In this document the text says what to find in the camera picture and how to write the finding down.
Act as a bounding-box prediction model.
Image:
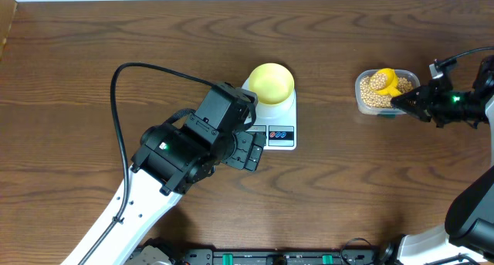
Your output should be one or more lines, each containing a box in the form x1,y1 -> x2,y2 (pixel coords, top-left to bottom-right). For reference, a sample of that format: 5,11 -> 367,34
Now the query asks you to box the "white digital kitchen scale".
242,79 -> 297,151

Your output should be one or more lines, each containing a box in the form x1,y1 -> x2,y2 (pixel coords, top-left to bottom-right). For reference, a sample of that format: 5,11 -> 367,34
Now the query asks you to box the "yellow plastic measuring scoop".
369,68 -> 402,97

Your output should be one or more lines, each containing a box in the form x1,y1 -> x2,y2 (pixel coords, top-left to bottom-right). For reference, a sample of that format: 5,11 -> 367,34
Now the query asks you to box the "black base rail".
127,246 -> 376,265

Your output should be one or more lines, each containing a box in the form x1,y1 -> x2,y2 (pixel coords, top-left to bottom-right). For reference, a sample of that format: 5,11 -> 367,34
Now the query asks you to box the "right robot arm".
382,56 -> 493,264

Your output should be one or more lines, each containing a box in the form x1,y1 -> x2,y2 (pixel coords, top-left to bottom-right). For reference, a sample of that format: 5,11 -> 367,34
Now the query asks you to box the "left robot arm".
63,115 -> 266,264

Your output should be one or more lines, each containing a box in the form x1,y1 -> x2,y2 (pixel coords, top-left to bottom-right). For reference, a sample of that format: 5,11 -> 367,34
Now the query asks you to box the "clear plastic container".
355,68 -> 420,116

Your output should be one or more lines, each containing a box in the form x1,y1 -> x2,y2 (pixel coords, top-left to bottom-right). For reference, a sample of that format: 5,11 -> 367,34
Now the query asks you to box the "yellow plastic bowl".
247,63 -> 295,105

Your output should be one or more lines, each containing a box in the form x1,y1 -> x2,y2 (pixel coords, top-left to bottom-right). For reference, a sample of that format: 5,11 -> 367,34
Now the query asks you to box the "pile of soybeans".
360,75 -> 392,108

